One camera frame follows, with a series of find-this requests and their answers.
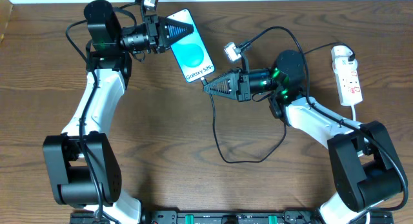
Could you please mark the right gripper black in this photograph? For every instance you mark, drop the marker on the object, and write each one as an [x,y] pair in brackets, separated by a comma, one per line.
[242,85]

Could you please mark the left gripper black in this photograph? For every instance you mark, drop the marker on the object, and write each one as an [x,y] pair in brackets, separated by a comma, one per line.
[153,33]

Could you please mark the blue Galaxy smartphone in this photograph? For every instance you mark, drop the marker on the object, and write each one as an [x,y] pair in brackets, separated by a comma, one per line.
[190,51]

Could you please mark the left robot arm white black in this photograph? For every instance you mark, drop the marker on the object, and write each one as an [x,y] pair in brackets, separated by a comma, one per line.
[81,165]

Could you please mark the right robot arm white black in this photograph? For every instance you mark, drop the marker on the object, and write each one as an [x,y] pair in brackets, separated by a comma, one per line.
[369,179]

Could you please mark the white charger adapter plug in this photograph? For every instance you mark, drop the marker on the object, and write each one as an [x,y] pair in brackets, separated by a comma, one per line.
[342,51]

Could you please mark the white power strip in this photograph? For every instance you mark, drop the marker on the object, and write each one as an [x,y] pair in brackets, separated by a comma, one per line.
[348,85]

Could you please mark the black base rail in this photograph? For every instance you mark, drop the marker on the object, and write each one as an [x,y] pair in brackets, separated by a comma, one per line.
[173,217]

